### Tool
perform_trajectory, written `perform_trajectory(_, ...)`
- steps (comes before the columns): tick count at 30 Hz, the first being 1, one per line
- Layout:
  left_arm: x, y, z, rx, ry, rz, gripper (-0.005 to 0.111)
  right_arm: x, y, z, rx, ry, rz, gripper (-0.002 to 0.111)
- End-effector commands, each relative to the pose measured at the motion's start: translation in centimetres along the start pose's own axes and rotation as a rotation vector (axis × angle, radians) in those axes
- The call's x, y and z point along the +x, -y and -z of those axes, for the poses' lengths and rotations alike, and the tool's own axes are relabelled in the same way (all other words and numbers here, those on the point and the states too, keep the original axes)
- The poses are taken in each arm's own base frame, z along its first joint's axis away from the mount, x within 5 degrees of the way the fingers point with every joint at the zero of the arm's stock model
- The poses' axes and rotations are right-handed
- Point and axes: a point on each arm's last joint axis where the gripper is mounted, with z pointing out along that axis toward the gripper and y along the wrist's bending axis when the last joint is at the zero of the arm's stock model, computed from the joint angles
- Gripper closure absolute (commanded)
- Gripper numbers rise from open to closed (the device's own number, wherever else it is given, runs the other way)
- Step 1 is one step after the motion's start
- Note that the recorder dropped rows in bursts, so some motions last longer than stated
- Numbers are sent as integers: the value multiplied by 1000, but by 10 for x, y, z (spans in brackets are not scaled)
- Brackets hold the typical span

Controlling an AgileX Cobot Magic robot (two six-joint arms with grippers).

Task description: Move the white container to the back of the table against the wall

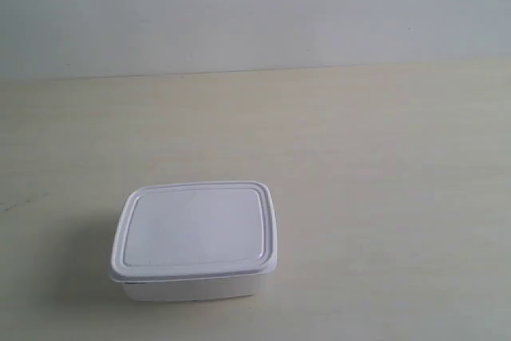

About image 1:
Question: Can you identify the white lidded plastic container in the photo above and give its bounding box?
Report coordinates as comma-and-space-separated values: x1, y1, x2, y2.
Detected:
109, 180, 278, 302

